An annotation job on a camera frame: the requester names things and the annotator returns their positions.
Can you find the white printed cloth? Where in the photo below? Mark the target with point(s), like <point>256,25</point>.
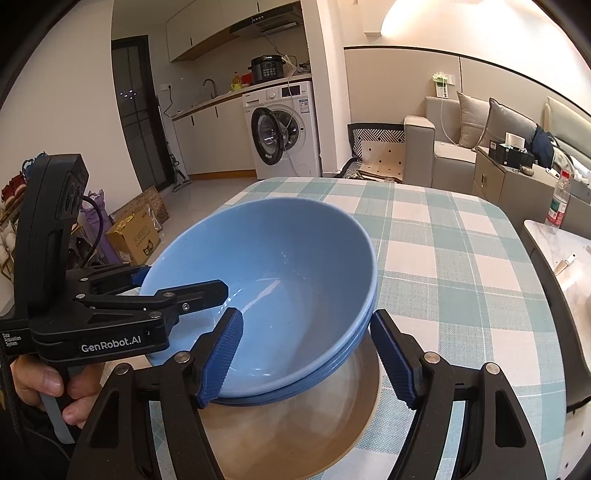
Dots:
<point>565,429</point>

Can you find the black box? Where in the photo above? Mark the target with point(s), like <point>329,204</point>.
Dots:
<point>510,157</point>

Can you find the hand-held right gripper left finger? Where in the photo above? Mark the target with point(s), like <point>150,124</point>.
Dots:
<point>221,355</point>

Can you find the white box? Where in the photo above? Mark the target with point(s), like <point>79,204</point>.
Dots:
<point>514,140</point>

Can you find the small white object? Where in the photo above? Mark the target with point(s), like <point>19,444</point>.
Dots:
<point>565,265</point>

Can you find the checkered tablecloth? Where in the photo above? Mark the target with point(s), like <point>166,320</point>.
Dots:
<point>438,277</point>

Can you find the light blue bedding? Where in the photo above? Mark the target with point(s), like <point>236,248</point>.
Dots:
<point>575,164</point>

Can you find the black glass door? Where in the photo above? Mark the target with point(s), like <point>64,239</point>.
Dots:
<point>138,115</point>

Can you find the person's left forearm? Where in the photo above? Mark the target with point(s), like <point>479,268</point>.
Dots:
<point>32,434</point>

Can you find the beige padded panel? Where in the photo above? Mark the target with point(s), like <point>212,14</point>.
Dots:
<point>572,124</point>

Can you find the grey sofa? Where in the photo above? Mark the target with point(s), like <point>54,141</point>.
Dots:
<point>450,164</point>

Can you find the person's left hand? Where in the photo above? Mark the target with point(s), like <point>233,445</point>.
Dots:
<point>83,387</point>

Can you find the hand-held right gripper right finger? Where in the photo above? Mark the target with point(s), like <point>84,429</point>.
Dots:
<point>392,357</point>

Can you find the white floor mop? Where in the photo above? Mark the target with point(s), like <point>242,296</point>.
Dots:
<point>180,182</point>

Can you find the white washing machine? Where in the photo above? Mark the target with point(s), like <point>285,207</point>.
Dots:
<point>300,129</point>

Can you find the dark blue cloth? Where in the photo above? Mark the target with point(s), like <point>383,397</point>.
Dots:
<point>545,147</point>

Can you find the purple bag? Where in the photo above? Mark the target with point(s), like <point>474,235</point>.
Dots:
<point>92,240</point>

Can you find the black pressure cooker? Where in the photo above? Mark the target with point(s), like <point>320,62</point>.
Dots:
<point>267,69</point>

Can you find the brown patterned board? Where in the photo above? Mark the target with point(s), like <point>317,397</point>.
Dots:
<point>152,203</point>

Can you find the yellow bottle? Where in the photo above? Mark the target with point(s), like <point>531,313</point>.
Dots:
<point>236,83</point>

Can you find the white marble table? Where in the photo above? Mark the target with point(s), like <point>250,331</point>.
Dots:
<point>568,244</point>

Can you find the metal shoe rack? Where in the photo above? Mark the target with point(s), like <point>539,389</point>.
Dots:
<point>14,230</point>

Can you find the white upper cabinets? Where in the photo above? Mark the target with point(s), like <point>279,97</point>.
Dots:
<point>198,32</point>

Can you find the black white patterned cushion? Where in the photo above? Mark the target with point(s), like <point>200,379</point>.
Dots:
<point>374,131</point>

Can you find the curved metal faucet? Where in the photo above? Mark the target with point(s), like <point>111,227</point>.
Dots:
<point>210,85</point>

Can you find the white wall socket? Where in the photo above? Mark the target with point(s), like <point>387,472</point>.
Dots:
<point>442,84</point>

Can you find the white base cabinet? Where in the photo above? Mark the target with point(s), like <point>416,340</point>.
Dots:
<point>217,138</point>

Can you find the grey side cabinet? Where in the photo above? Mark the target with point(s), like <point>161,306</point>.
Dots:
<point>508,184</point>

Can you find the white dotted cushion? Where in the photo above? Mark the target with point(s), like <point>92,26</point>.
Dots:
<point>381,159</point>

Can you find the range hood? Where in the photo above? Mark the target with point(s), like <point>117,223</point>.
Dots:
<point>263,21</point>

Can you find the light grey pillow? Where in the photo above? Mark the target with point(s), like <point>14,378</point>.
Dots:
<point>471,117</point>

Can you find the dark grey pillow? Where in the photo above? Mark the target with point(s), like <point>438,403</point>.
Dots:
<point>508,122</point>

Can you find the cardboard box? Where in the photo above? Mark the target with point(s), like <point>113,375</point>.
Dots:
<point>134,240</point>

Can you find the clear water bottle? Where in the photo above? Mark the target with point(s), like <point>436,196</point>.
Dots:
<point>557,203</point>

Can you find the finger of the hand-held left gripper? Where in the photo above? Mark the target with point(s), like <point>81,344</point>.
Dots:
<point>106,279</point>
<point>198,295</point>

